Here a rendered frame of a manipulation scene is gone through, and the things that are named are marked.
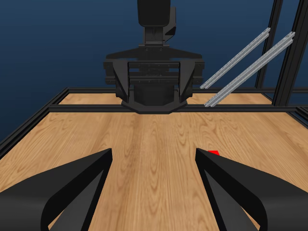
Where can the thin red peg bar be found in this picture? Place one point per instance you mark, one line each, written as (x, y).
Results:
(214, 152)

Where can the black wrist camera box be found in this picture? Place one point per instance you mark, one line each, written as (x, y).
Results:
(155, 36)

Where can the black table frame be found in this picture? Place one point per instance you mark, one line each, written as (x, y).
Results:
(84, 108)

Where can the silver aluminium brace rail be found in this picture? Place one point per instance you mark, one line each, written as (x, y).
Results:
(235, 57)
(250, 68)

